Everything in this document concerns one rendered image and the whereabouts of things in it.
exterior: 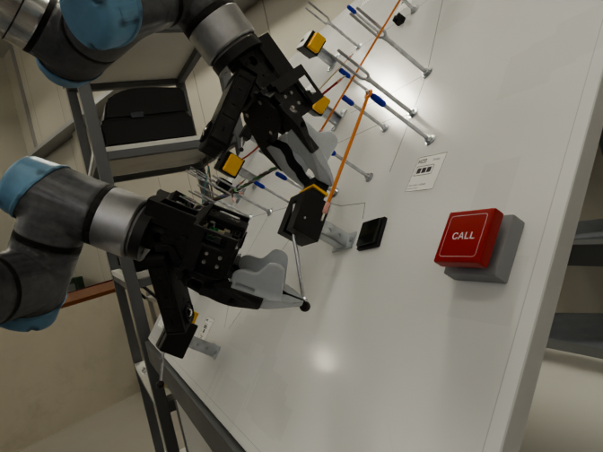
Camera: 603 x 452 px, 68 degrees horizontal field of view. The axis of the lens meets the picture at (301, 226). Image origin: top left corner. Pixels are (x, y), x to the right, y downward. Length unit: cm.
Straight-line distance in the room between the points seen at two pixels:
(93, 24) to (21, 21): 12
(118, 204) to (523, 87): 45
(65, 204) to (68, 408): 321
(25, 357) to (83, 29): 314
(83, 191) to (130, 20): 19
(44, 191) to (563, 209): 50
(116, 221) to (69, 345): 313
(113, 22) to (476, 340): 45
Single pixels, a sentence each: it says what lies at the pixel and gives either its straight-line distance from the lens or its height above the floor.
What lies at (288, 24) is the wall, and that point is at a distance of 414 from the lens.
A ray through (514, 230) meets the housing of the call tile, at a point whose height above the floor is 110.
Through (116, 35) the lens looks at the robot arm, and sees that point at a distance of 54.
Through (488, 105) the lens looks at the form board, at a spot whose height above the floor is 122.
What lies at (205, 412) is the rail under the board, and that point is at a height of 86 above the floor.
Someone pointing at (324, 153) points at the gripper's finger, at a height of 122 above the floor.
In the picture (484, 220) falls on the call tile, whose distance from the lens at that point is 39.
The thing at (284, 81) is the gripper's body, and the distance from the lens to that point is 59.
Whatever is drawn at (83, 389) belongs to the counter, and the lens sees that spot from 372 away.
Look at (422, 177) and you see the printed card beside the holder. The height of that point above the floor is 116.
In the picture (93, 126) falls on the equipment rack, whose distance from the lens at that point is 149.
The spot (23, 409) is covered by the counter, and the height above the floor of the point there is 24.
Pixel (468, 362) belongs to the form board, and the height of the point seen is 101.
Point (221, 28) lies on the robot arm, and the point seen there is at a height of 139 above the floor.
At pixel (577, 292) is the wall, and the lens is 318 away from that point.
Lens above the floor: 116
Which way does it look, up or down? 3 degrees down
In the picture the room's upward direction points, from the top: 13 degrees counter-clockwise
